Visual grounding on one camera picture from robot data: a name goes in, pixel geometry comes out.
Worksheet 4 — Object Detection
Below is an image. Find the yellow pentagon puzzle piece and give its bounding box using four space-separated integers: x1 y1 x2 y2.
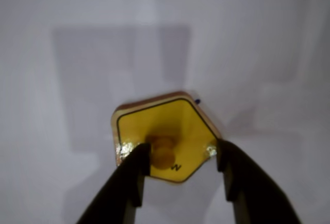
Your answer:
111 91 220 184

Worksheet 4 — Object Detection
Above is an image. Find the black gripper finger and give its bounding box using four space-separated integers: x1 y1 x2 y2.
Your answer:
76 143 152 224
217 140 304 224

